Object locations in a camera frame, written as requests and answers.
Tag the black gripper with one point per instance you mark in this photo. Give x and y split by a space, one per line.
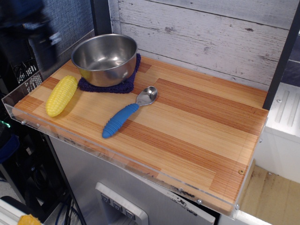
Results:
44 41

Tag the yellow plastic corn cob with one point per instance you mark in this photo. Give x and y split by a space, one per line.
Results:
61 95

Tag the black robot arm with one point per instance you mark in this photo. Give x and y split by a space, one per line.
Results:
22 20

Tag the blue fabric panel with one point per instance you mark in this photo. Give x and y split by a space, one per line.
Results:
72 19

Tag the black plastic crate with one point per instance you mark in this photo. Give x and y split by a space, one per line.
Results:
24 70

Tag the stainless steel bowl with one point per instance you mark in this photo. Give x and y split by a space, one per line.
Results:
106 60

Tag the dark purple knitted cloth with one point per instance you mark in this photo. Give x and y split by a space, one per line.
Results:
123 88

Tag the stainless steel toy fridge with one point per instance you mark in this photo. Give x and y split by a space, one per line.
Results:
94 181

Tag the clear acrylic tray guard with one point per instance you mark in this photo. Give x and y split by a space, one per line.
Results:
196 139

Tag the yellow object at bottom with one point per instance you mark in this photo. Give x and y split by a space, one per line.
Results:
28 220

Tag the white plastic toy sink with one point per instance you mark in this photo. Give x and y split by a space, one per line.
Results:
278 150

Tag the black vertical post left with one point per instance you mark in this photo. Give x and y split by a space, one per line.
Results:
101 17

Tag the black vertical post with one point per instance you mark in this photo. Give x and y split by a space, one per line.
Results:
283 60
101 17

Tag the blue handled metal spoon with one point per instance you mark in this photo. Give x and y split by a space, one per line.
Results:
145 97

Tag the black vertical post right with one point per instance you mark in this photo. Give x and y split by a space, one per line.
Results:
283 60

